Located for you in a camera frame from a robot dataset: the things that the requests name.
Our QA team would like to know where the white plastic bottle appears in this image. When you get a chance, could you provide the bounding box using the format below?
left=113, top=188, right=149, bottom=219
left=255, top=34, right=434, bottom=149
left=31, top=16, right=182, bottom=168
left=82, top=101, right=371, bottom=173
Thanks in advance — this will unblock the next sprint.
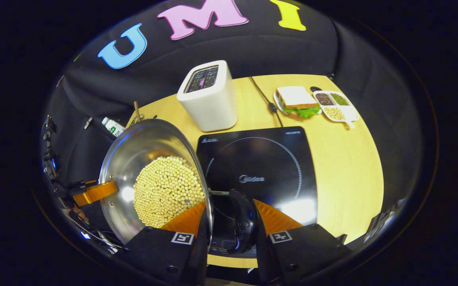
left=102, top=117, right=126, bottom=137

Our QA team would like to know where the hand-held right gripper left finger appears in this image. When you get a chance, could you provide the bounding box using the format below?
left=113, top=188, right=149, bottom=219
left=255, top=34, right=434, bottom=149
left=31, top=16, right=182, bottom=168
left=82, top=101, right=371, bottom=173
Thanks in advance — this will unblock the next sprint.
left=121, top=201, right=210, bottom=286

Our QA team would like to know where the pile of yellow soybeans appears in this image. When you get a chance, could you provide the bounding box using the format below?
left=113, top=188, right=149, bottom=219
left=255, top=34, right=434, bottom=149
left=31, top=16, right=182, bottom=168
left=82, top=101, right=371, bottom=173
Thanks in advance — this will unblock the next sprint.
left=134, top=156, right=206, bottom=229

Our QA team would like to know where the steel pot with black handle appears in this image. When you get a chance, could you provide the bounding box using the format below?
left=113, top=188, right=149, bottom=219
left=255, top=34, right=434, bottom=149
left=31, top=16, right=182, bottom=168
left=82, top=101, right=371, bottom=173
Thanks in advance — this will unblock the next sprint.
left=99, top=118, right=260, bottom=255

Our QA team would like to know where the white divided dish with beans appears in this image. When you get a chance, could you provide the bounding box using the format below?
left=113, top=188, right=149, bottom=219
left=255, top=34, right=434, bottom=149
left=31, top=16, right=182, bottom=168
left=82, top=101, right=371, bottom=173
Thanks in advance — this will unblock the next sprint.
left=312, top=90, right=360, bottom=129

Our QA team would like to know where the white toaster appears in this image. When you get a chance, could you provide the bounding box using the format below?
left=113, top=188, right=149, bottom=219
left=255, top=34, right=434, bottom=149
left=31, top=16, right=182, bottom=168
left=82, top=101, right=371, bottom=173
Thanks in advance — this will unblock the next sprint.
left=177, top=60, right=238, bottom=132

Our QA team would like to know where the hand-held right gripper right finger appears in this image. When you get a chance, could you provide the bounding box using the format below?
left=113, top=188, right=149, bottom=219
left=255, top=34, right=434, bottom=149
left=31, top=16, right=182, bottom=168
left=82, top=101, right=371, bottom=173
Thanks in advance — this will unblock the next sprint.
left=253, top=198, right=352, bottom=286

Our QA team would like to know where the sandwich with lettuce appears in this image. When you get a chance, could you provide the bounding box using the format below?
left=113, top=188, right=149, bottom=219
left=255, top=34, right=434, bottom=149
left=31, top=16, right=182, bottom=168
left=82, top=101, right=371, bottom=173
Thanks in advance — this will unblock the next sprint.
left=276, top=86, right=321, bottom=119

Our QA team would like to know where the black induction cooktop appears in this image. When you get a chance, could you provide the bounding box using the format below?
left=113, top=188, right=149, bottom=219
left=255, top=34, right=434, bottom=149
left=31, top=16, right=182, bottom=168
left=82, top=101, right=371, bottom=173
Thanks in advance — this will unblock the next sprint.
left=196, top=126, right=319, bottom=255

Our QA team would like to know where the black power cable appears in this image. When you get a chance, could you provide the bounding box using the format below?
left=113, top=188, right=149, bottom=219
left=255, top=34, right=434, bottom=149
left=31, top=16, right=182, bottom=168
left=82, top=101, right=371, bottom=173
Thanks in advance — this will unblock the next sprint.
left=249, top=76, right=284, bottom=128

